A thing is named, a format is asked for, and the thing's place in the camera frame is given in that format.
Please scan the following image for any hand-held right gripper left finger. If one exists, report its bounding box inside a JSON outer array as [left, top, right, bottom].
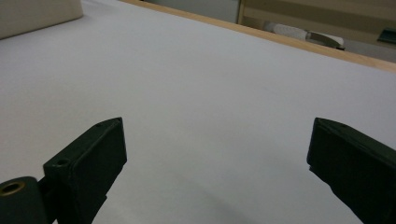
[[42, 117, 128, 224]]

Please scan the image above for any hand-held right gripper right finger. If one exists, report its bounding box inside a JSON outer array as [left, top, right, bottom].
[[306, 117, 396, 224]]

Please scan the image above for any grey flat object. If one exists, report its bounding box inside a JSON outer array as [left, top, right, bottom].
[[306, 31, 346, 50]]

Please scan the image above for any dark green object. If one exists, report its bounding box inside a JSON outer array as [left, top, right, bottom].
[[376, 27, 396, 45]]

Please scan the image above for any white textured roll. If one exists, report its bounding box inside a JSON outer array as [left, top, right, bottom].
[[263, 21, 310, 41]]

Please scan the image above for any light wooden furniture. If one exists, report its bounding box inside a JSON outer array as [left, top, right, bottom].
[[236, 0, 396, 48]]

